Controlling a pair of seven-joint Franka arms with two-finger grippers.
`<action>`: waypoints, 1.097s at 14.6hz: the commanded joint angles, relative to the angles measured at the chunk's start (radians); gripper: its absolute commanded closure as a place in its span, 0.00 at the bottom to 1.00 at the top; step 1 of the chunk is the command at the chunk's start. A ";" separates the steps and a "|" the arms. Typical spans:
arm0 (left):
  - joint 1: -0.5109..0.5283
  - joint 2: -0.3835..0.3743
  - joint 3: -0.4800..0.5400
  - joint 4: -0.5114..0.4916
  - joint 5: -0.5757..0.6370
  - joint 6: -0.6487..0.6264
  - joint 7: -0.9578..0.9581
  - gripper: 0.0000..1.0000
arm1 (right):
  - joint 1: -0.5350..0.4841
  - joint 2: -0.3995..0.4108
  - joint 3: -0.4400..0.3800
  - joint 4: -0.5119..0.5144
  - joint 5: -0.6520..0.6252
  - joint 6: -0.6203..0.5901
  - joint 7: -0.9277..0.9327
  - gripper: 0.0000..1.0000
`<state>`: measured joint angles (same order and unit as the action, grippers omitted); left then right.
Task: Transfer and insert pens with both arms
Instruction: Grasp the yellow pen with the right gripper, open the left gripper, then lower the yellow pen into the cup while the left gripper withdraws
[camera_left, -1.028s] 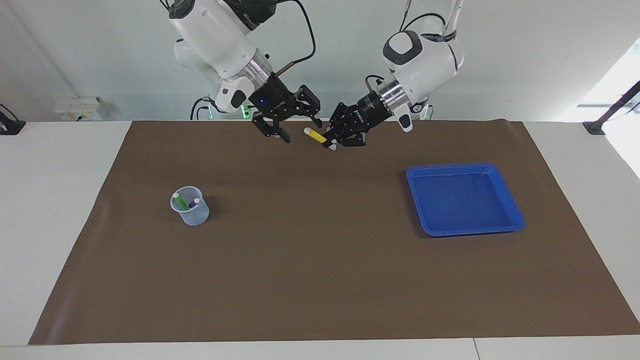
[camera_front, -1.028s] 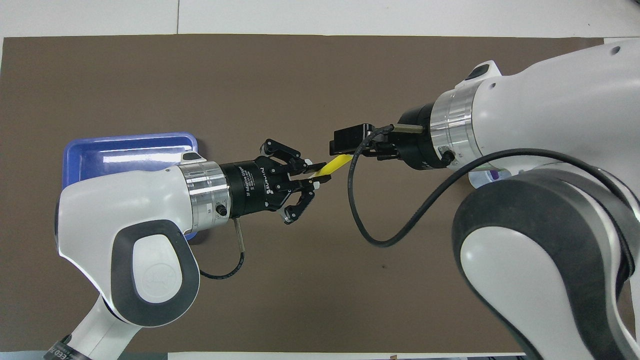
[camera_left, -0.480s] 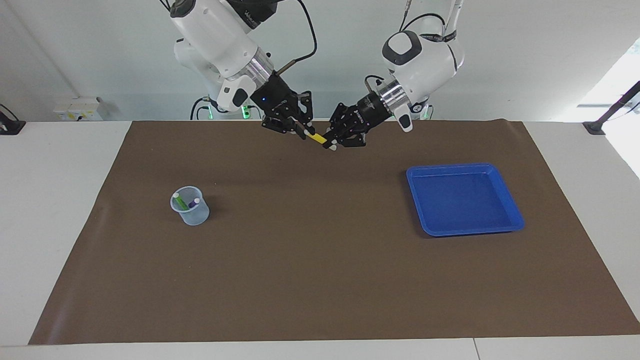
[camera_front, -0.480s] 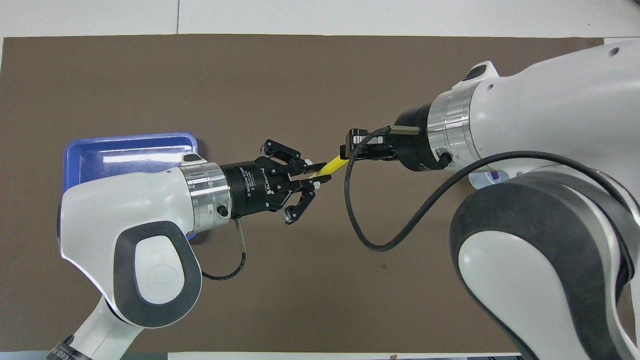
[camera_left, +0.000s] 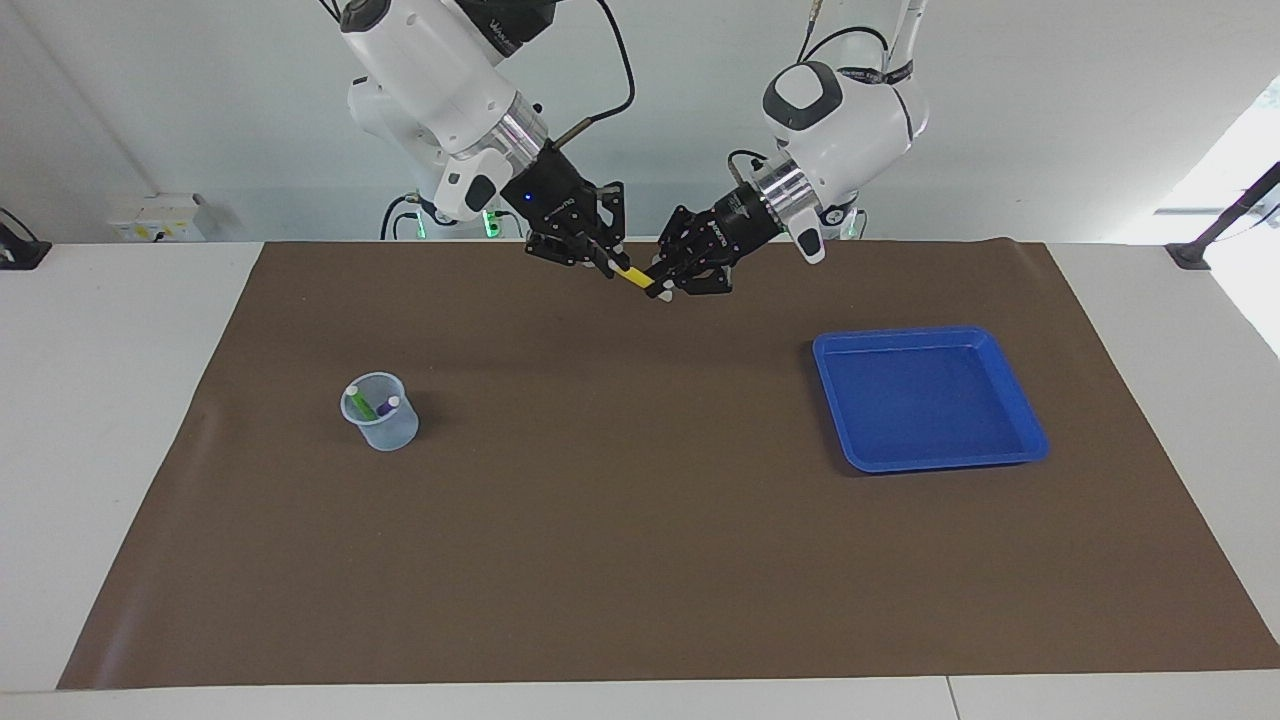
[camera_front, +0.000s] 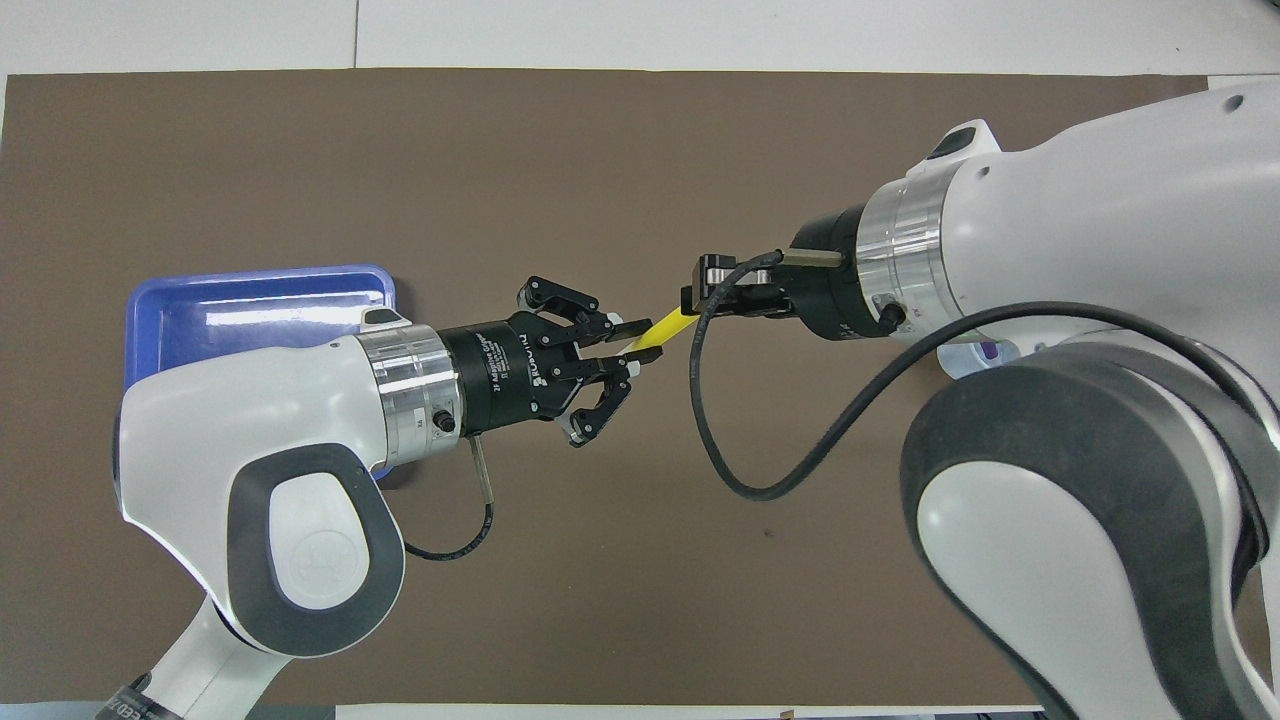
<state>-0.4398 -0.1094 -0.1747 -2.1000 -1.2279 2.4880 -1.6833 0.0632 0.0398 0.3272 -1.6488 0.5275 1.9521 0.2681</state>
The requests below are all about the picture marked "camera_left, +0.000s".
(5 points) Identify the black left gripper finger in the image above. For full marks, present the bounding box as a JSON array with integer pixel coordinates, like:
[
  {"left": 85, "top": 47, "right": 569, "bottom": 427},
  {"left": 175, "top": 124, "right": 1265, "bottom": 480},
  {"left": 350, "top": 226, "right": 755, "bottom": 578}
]
[
  {"left": 643, "top": 252, "right": 739, "bottom": 303},
  {"left": 658, "top": 203, "right": 725, "bottom": 269}
]

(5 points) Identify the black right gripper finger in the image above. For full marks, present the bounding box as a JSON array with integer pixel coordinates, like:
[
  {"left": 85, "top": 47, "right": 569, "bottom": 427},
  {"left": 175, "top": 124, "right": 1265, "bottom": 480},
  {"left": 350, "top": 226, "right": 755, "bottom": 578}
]
[
  {"left": 594, "top": 179, "right": 630, "bottom": 263},
  {"left": 526, "top": 230, "right": 621, "bottom": 282}
]

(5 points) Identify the yellow marker pen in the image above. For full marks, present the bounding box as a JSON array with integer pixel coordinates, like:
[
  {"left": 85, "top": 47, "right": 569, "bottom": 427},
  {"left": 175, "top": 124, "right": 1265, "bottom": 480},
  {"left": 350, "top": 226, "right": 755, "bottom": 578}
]
[{"left": 611, "top": 261, "right": 675, "bottom": 302}]

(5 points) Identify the brown table mat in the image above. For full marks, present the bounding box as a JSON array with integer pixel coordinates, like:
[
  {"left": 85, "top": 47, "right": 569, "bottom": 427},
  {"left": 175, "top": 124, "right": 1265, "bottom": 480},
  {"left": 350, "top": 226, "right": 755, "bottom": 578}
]
[{"left": 57, "top": 238, "right": 1280, "bottom": 691}]

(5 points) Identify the blue plastic tray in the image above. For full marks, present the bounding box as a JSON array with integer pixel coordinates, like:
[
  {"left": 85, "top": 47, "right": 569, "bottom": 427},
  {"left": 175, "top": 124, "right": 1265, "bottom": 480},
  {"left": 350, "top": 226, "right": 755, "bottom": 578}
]
[{"left": 811, "top": 325, "right": 1051, "bottom": 475}]

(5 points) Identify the translucent plastic cup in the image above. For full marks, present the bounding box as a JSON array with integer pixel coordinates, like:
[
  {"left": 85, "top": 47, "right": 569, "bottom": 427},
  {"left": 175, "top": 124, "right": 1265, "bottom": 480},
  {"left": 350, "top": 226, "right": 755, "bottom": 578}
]
[{"left": 339, "top": 371, "right": 421, "bottom": 453}]

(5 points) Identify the black clamp with pole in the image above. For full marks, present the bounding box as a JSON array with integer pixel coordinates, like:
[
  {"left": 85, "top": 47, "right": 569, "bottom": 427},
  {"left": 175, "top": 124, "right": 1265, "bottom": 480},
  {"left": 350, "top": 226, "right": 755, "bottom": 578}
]
[{"left": 1164, "top": 160, "right": 1280, "bottom": 272}]

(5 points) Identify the small black table clamp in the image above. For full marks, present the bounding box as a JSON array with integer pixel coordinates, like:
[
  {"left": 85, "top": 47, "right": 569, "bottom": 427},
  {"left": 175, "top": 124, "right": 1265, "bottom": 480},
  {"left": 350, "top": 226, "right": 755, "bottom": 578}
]
[{"left": 0, "top": 207, "right": 54, "bottom": 272}]

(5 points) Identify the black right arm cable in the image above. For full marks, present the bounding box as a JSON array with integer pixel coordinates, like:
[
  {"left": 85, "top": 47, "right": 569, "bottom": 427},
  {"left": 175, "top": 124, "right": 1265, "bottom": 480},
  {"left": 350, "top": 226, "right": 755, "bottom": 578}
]
[{"left": 440, "top": 0, "right": 638, "bottom": 151}]

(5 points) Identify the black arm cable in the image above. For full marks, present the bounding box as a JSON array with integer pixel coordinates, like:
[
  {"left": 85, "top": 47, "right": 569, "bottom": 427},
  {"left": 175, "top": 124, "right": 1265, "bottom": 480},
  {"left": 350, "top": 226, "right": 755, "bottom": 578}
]
[
  {"left": 440, "top": 0, "right": 638, "bottom": 151},
  {"left": 726, "top": 0, "right": 931, "bottom": 191}
]

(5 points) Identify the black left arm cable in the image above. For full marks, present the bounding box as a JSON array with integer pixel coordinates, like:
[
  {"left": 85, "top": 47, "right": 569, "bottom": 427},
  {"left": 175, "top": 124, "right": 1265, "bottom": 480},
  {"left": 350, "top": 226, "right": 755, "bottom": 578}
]
[{"left": 726, "top": 0, "right": 931, "bottom": 191}]

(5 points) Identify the white wall outlet box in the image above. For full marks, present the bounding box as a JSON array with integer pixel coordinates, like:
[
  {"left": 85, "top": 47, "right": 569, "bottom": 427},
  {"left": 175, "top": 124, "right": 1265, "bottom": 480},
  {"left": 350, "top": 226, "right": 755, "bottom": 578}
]
[{"left": 107, "top": 192, "right": 217, "bottom": 244}]

